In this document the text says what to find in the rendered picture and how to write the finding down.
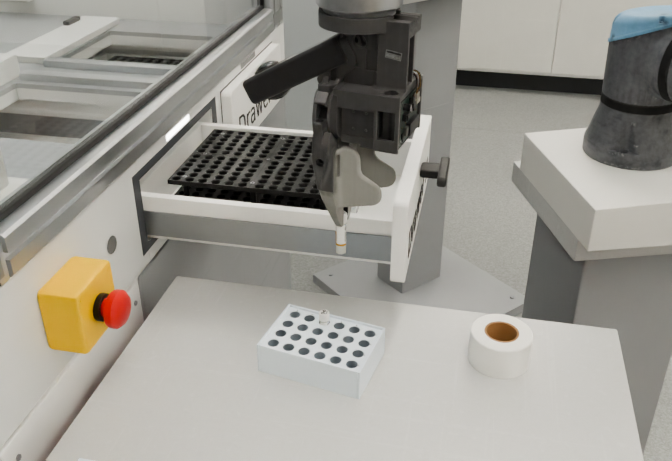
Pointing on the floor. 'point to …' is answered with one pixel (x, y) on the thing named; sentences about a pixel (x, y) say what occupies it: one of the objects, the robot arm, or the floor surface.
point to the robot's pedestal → (604, 297)
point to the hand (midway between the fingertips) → (336, 208)
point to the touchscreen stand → (445, 65)
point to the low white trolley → (151, 360)
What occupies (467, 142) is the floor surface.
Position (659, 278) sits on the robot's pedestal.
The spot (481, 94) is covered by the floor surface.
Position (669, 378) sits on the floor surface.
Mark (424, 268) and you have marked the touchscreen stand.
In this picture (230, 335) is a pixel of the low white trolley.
